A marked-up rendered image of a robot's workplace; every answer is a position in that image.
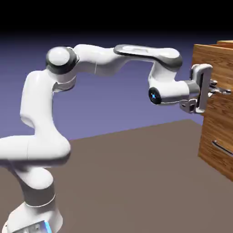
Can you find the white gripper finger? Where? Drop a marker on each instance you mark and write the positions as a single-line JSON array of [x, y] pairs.
[[212, 92]]

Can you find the wooden cabinet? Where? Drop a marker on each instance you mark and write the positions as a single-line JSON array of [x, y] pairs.
[[218, 127]]

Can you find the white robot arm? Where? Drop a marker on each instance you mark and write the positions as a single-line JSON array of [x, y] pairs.
[[40, 109]]

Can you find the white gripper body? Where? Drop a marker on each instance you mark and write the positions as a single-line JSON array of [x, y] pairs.
[[206, 80]]

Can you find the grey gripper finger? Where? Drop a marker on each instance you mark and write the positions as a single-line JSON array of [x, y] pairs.
[[213, 83]]

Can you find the wooden drawer front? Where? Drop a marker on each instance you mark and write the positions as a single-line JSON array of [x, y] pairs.
[[209, 138], [220, 61]]

